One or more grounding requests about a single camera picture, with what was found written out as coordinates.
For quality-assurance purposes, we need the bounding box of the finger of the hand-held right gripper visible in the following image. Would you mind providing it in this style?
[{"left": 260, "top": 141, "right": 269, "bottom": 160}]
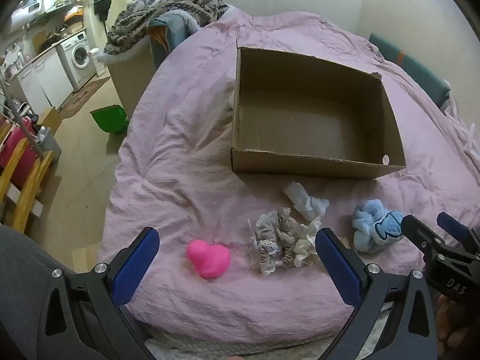
[
  {"left": 437, "top": 212, "right": 472, "bottom": 246},
  {"left": 401, "top": 214, "right": 439, "bottom": 251}
]

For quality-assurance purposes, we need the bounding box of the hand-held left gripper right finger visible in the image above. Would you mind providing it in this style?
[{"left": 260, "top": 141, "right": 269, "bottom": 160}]
[{"left": 315, "top": 227, "right": 439, "bottom": 360}]

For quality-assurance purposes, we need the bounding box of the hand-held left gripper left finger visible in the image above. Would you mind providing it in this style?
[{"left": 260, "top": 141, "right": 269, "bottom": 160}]
[{"left": 37, "top": 227, "right": 162, "bottom": 360}]

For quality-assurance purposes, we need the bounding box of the cream scrunchie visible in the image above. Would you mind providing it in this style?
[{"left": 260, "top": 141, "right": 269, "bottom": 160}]
[{"left": 290, "top": 217, "right": 323, "bottom": 267}]

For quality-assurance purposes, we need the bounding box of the blue plush toy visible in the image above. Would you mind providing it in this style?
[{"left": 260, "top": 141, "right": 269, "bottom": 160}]
[{"left": 352, "top": 199, "right": 406, "bottom": 253}]

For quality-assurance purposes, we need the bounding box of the plastic bag of grey scrunchies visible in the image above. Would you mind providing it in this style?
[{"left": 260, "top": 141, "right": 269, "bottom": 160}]
[{"left": 247, "top": 207, "right": 297, "bottom": 275}]

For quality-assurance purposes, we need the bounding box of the pink rubber duck toy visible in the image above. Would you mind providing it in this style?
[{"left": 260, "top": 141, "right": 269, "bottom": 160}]
[{"left": 187, "top": 240, "right": 232, "bottom": 279}]

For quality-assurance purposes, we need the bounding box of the person's right hand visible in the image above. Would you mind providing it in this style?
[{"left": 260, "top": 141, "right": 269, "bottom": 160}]
[{"left": 435, "top": 294, "right": 480, "bottom": 350}]

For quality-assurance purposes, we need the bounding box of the white tasselled cloth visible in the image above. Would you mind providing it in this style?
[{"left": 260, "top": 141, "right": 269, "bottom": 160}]
[{"left": 444, "top": 79, "right": 480, "bottom": 158}]

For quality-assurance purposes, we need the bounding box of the pink bed blanket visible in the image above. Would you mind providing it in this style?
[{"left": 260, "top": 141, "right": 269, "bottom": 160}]
[{"left": 98, "top": 7, "right": 480, "bottom": 346}]

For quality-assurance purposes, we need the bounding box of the white mattress pad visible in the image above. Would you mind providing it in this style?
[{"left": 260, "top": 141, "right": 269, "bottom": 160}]
[{"left": 144, "top": 304, "right": 394, "bottom": 357}]

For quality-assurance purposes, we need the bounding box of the yellow wooden chair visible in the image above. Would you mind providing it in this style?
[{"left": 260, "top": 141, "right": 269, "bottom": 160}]
[{"left": 0, "top": 122, "right": 55, "bottom": 233}]

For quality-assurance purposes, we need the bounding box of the grey bin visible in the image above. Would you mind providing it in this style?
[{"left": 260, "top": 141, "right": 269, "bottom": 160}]
[{"left": 34, "top": 125, "right": 62, "bottom": 166}]

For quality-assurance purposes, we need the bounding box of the green dustpan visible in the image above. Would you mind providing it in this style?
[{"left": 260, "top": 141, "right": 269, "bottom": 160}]
[{"left": 90, "top": 106, "right": 130, "bottom": 134}]

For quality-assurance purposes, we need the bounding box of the teal headboard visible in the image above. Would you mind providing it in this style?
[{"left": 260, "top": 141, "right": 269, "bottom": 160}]
[{"left": 369, "top": 33, "right": 451, "bottom": 106}]

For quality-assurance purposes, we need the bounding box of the red suitcase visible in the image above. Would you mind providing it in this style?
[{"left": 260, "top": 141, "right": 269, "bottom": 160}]
[{"left": 0, "top": 116, "right": 38, "bottom": 181}]

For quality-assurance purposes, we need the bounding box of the small cardboard floor box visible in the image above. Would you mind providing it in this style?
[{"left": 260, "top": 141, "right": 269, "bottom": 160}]
[{"left": 37, "top": 106, "right": 64, "bottom": 136}]

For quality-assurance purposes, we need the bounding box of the brown floor mat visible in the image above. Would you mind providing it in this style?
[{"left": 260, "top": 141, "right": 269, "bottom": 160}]
[{"left": 56, "top": 77, "right": 111, "bottom": 118}]

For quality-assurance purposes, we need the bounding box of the metal crutch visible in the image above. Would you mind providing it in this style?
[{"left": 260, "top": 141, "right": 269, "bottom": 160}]
[{"left": 0, "top": 79, "right": 46, "bottom": 158}]

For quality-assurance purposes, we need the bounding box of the white cabinet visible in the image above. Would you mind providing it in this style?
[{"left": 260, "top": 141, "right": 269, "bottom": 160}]
[{"left": 17, "top": 47, "right": 74, "bottom": 107}]

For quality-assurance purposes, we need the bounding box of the white washing machine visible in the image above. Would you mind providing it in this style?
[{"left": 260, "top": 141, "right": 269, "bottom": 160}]
[{"left": 56, "top": 30, "right": 96, "bottom": 91}]

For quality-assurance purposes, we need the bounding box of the blue-grey fleece pillow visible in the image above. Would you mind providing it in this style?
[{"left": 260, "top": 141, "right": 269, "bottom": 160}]
[{"left": 146, "top": 9, "right": 201, "bottom": 51}]

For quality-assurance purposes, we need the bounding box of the dark cloth on hanger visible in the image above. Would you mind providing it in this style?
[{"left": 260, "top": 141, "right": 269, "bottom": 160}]
[{"left": 94, "top": 0, "right": 112, "bottom": 21}]

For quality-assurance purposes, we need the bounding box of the patterned knit blanket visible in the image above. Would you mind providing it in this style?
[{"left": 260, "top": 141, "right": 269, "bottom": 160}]
[{"left": 103, "top": 0, "right": 229, "bottom": 56}]

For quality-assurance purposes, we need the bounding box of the beige bed frame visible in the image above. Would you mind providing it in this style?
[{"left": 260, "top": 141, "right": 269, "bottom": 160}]
[{"left": 107, "top": 45, "right": 158, "bottom": 119}]

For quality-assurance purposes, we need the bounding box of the cluttered wall shelf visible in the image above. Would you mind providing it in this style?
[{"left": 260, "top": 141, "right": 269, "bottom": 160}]
[{"left": 11, "top": 0, "right": 87, "bottom": 29}]

